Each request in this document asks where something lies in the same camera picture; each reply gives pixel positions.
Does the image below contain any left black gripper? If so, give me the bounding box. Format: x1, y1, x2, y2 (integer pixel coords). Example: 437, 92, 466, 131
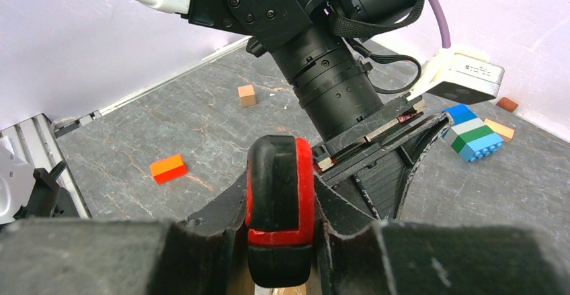
272, 30, 453, 220

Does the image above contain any blue green block stack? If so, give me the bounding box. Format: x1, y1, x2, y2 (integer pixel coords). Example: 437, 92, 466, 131
442, 104, 504, 163

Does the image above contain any small red block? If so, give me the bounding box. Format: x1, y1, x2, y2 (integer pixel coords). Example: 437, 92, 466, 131
149, 154, 188, 184

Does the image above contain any tan wooden block on stack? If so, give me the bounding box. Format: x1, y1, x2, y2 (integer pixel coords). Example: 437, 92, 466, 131
484, 119, 515, 142

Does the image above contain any brown cardboard express box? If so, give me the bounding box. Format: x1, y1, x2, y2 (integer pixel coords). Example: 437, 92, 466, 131
222, 257, 323, 294

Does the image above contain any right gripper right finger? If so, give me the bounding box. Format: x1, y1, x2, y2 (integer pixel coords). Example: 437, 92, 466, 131
311, 179, 569, 294

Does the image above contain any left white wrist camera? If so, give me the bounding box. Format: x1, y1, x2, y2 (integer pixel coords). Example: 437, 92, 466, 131
405, 47, 505, 105

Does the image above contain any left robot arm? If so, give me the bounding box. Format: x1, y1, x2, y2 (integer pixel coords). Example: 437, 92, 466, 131
135, 0, 450, 219

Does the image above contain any small tan cube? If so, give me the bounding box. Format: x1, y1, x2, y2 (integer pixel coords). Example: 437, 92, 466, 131
237, 85, 257, 108

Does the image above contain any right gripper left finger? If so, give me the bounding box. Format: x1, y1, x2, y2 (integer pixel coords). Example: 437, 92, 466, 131
1, 175, 247, 294

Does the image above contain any small brown block at wall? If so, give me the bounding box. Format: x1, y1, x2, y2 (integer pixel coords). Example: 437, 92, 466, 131
495, 97, 519, 113

